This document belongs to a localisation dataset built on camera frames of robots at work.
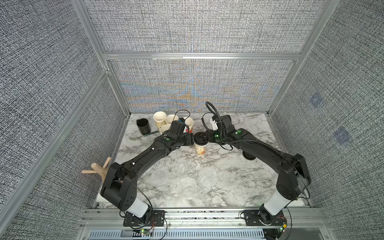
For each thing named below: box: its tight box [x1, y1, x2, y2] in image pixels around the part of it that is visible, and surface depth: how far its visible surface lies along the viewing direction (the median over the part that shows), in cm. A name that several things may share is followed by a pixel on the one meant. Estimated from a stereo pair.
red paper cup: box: [183, 117, 194, 134], surface depth 96 cm
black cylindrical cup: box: [136, 118, 151, 135], surface depth 106 cm
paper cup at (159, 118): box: [153, 111, 167, 131], surface depth 99 cm
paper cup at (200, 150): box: [194, 143, 208, 157], surface depth 89 cm
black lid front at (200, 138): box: [193, 131, 208, 145], surface depth 85 cm
